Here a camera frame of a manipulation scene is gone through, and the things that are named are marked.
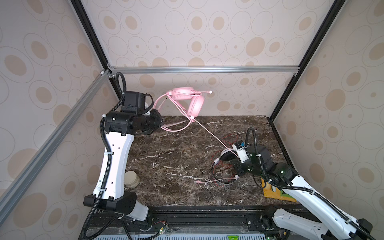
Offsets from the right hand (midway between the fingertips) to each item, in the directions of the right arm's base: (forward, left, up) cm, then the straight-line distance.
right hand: (232, 161), depth 74 cm
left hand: (+10, +30, +21) cm, 38 cm away
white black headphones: (+10, 0, -11) cm, 15 cm away
